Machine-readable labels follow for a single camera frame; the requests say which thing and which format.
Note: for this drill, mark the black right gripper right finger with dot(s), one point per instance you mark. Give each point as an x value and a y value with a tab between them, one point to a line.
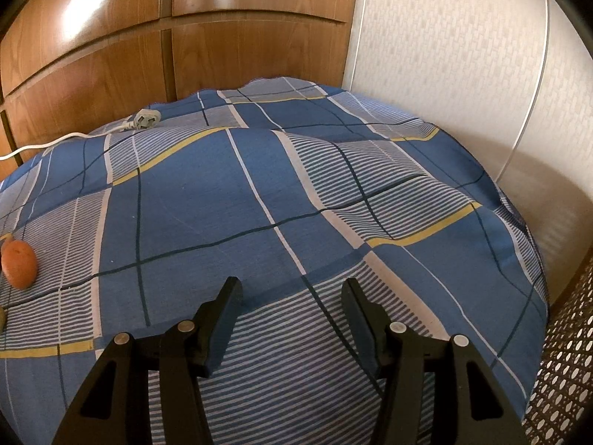
469	406

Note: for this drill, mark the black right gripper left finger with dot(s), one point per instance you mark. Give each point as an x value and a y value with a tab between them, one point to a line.
112	404

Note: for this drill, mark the small yellow-green fruit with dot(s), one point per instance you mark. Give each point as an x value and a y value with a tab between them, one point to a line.
2	319

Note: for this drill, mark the orange tangerine far right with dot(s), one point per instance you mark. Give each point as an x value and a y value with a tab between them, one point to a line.
19	263

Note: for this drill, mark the blue plaid tablecloth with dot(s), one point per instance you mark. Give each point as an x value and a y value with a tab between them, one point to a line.
292	187

